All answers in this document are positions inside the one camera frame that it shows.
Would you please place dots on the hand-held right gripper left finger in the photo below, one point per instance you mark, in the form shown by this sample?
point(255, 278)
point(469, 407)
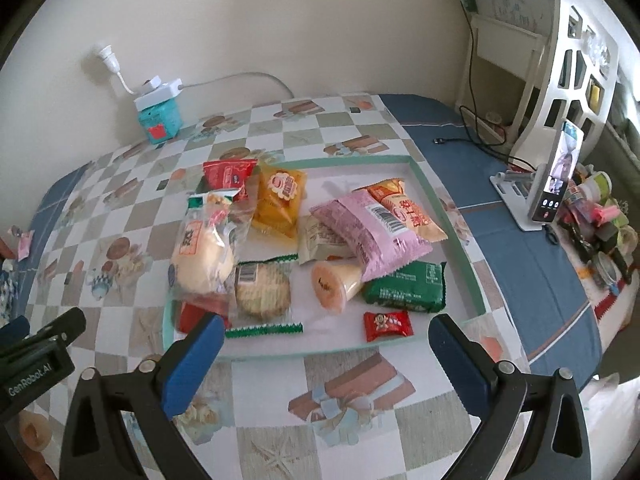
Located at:
point(192, 365)

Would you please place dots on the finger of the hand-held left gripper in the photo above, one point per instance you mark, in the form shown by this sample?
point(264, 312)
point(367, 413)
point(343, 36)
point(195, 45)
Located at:
point(15, 329)
point(60, 327)

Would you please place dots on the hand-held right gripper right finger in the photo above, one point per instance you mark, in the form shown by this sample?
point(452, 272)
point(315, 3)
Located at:
point(457, 365)

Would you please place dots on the dark red bar packet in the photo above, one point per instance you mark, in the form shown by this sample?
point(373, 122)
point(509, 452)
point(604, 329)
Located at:
point(192, 312)

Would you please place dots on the small red candy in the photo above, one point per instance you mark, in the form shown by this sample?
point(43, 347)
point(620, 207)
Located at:
point(387, 325)

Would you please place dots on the green snack packet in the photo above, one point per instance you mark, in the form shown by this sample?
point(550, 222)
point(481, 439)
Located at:
point(405, 287)

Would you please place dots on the round pastry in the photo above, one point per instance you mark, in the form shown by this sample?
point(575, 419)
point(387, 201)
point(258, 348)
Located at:
point(262, 287)

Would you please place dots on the round bun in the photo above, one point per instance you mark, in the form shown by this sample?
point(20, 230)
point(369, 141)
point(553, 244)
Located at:
point(200, 260)

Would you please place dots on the yellow pudding cup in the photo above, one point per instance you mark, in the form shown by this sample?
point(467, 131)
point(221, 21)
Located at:
point(332, 282)

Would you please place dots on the orange and white snack packet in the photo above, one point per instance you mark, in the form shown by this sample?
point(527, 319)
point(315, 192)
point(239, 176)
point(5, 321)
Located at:
point(410, 215)

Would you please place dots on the pink snack packet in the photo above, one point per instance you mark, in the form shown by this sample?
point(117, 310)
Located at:
point(370, 230)

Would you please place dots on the beige snack packet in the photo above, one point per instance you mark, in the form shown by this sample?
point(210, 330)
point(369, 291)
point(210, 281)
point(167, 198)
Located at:
point(317, 240)

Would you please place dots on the yellow bread packet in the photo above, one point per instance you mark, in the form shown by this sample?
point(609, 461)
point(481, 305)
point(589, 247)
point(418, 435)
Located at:
point(280, 195)

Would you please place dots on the large red snack packet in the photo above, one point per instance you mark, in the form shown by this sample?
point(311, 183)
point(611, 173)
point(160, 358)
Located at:
point(227, 174)

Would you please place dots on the blue and white wrapper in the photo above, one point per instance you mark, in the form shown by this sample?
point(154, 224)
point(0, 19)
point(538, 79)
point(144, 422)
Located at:
point(5, 290)

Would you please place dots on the white plastic bag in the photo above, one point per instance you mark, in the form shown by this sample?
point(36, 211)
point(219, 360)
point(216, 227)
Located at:
point(610, 420)

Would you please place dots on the white phone stand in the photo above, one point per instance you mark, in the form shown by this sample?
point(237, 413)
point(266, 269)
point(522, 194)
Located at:
point(510, 195)

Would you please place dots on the smartphone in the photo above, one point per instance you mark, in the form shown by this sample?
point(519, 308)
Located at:
point(557, 180)

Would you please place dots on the clutter of small bottles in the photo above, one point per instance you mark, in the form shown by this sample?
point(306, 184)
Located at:
point(600, 210)

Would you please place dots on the teal box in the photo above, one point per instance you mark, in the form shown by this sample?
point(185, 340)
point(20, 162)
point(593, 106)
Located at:
point(160, 122)

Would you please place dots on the white power strip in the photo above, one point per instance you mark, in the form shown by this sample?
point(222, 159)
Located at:
point(160, 95)

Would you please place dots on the white cutout panel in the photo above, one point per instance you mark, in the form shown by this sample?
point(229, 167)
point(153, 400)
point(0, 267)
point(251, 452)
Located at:
point(550, 85)

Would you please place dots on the white wooden frame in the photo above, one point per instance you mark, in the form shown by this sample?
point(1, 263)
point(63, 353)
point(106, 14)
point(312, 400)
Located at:
point(505, 25)

